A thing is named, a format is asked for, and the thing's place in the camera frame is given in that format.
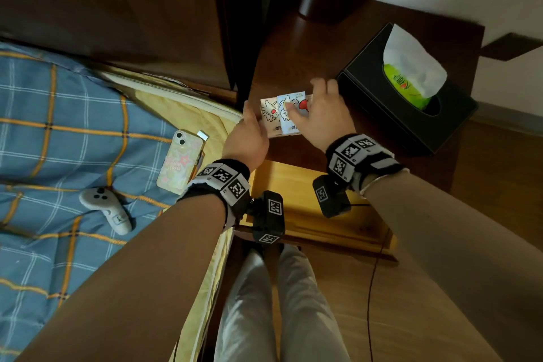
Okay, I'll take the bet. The person's right hand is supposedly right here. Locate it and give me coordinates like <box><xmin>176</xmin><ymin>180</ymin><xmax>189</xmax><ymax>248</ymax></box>
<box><xmin>285</xmin><ymin>78</ymin><xmax>356</xmax><ymax>153</ymax></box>

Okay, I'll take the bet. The person's left hand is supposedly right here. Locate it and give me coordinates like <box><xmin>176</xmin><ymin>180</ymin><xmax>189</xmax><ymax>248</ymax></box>
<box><xmin>222</xmin><ymin>100</ymin><xmax>270</xmax><ymax>172</ymax></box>

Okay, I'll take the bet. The pale blue cartoon packet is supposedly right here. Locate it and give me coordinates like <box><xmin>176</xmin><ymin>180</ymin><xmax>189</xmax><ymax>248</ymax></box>
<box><xmin>276</xmin><ymin>91</ymin><xmax>309</xmax><ymax>136</ymax></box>

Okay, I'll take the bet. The white cartoon print packet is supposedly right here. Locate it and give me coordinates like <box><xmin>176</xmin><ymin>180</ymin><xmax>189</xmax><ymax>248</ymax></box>
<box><xmin>260</xmin><ymin>96</ymin><xmax>298</xmax><ymax>138</ymax></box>

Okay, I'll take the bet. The person's left forearm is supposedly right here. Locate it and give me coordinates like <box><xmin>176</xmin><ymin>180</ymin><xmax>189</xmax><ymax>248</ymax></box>
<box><xmin>16</xmin><ymin>194</ymin><xmax>227</xmax><ymax>362</ymax></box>

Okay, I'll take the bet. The person's right forearm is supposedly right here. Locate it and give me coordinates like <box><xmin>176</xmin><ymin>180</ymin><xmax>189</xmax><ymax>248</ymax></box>
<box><xmin>364</xmin><ymin>171</ymin><xmax>543</xmax><ymax>362</ymax></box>

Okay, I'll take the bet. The yellow bed sheet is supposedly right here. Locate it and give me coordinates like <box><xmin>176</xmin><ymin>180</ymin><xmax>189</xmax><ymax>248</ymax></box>
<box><xmin>99</xmin><ymin>71</ymin><xmax>243</xmax><ymax>362</ymax></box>

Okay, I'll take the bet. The black tissue box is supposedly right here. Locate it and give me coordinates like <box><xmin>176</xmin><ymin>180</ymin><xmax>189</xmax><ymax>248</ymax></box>
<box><xmin>336</xmin><ymin>22</ymin><xmax>479</xmax><ymax>156</ymax></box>

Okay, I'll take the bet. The dark wooden nightstand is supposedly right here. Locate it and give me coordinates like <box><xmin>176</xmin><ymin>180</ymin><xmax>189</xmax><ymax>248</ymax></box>
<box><xmin>247</xmin><ymin>0</ymin><xmax>485</xmax><ymax>193</ymax></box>

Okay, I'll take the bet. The green tissue pack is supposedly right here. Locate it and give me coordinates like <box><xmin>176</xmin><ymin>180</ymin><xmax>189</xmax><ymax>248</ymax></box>
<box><xmin>383</xmin><ymin>63</ymin><xmax>432</xmax><ymax>111</ymax></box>

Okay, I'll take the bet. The black marker wristband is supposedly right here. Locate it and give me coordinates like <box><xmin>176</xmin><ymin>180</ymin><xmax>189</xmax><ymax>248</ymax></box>
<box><xmin>177</xmin><ymin>158</ymin><xmax>251</xmax><ymax>229</ymax></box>
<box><xmin>325</xmin><ymin>133</ymin><xmax>409</xmax><ymax>197</ymax></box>

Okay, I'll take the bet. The white tissue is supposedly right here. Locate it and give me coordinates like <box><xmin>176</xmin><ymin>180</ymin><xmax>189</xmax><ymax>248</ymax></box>
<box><xmin>383</xmin><ymin>24</ymin><xmax>448</xmax><ymax>100</ymax></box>

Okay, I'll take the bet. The phone in patterned case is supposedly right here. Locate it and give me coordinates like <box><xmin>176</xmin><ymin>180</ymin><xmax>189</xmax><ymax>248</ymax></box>
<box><xmin>156</xmin><ymin>129</ymin><xmax>205</xmax><ymax>195</ymax></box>

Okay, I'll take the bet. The light wooden drawer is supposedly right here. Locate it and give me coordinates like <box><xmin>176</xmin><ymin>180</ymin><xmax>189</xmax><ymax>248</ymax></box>
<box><xmin>234</xmin><ymin>160</ymin><xmax>398</xmax><ymax>257</ymax></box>

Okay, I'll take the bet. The dark wooden headboard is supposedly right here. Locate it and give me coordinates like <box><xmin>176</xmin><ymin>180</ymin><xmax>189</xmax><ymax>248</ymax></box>
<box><xmin>0</xmin><ymin>0</ymin><xmax>233</xmax><ymax>92</ymax></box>

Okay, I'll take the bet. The grey handheld controller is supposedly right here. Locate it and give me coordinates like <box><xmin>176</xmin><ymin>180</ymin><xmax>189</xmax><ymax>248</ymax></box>
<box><xmin>79</xmin><ymin>186</ymin><xmax>133</xmax><ymax>236</ymax></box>

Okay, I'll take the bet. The blue plaid blanket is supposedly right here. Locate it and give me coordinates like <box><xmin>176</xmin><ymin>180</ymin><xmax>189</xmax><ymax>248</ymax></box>
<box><xmin>0</xmin><ymin>41</ymin><xmax>201</xmax><ymax>362</ymax></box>

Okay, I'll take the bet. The person's right leg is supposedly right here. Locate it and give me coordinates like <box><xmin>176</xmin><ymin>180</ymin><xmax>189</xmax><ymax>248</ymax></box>
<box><xmin>277</xmin><ymin>244</ymin><xmax>352</xmax><ymax>362</ymax></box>

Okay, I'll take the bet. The person's leg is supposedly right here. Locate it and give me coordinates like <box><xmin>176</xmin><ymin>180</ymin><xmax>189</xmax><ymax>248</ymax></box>
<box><xmin>213</xmin><ymin>246</ymin><xmax>279</xmax><ymax>362</ymax></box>
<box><xmin>277</xmin><ymin>244</ymin><xmax>352</xmax><ymax>362</ymax></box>

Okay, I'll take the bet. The person's left leg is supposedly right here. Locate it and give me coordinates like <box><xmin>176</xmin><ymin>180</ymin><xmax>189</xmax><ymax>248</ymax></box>
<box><xmin>213</xmin><ymin>246</ymin><xmax>279</xmax><ymax>362</ymax></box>

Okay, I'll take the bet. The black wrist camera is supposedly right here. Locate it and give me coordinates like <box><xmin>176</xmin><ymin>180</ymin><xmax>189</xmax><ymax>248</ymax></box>
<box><xmin>251</xmin><ymin>190</ymin><xmax>286</xmax><ymax>245</ymax></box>
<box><xmin>312</xmin><ymin>174</ymin><xmax>352</xmax><ymax>219</ymax></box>

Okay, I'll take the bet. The dark wall shelf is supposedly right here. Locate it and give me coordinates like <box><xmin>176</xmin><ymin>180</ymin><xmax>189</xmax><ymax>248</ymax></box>
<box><xmin>480</xmin><ymin>33</ymin><xmax>543</xmax><ymax>62</ymax></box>

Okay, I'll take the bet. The thin black cable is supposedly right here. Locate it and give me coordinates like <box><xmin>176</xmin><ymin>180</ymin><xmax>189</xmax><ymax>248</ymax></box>
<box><xmin>350</xmin><ymin>202</ymin><xmax>391</xmax><ymax>362</ymax></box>

